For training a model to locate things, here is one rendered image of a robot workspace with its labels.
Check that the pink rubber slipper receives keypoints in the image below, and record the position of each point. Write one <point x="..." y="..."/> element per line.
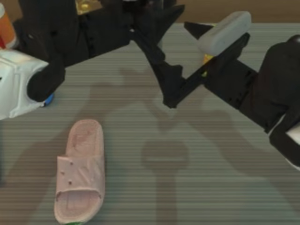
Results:
<point x="79" y="168"/>

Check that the orange and white bottle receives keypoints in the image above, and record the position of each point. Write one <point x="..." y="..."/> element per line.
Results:
<point x="5" y="25"/>

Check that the gold metallic object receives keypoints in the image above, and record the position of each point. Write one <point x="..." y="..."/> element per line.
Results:
<point x="85" y="5"/>

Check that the small blue object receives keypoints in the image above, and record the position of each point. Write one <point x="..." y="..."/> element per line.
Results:
<point x="49" y="99"/>

